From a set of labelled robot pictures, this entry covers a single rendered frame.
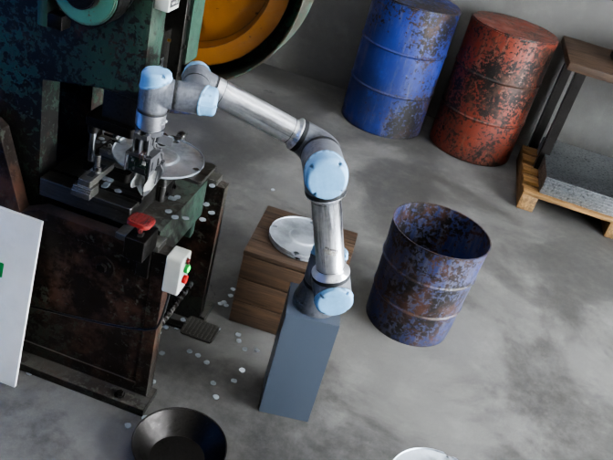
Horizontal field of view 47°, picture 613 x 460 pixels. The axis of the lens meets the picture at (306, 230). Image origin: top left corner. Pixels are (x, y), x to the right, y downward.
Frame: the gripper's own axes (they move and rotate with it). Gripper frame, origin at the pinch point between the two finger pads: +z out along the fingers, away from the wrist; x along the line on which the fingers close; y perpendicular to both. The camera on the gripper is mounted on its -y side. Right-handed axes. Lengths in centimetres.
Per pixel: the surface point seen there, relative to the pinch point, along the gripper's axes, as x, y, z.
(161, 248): 4.1, -8.0, 22.6
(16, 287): -38, 0, 50
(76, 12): -24.5, -1.5, -41.6
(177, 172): -1.2, -26.6, 7.0
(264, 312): 31, -63, 76
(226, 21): -8, -69, -30
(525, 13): 105, -364, -6
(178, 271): 11.5, -5.3, 26.3
